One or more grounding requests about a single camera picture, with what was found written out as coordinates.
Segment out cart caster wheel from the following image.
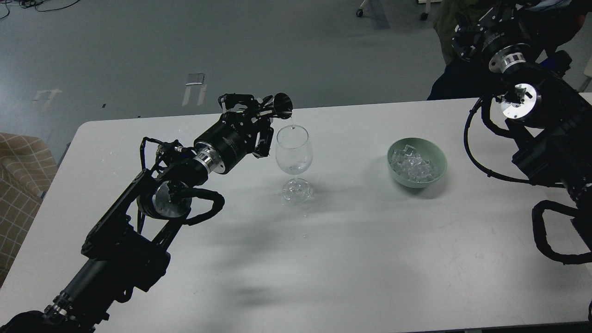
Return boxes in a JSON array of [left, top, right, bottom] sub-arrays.
[[356, 0, 369, 18], [418, 0, 432, 21]]

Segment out person in dark clothes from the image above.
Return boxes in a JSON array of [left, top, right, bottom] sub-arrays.
[[427, 0, 591, 100]]

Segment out steel cocktail jigger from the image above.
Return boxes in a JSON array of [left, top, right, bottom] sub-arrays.
[[261, 92, 294, 119]]

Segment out clear ice cubes pile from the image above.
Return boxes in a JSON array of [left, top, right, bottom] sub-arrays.
[[390, 145, 441, 183]]

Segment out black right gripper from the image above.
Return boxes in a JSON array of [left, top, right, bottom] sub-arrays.
[[452, 0, 536, 73]]

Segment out tan checkered chair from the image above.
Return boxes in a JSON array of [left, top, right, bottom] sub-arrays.
[[0, 133, 57, 283]]

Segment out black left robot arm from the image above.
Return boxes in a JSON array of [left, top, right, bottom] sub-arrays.
[[1, 93, 293, 333]]

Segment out green bowl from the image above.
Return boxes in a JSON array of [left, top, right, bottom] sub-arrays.
[[387, 137, 448, 188]]

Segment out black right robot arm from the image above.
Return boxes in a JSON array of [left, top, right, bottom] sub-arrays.
[[452, 0, 591, 265]]

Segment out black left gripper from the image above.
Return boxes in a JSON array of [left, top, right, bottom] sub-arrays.
[[194, 93, 274, 174]]

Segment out clear wine glass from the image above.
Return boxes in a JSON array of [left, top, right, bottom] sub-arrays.
[[275, 124, 313, 204]]

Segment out black floor cables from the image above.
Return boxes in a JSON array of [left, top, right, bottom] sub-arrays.
[[0, 0, 80, 20]]

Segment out white chair part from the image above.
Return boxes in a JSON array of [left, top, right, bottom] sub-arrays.
[[579, 57, 592, 93]]

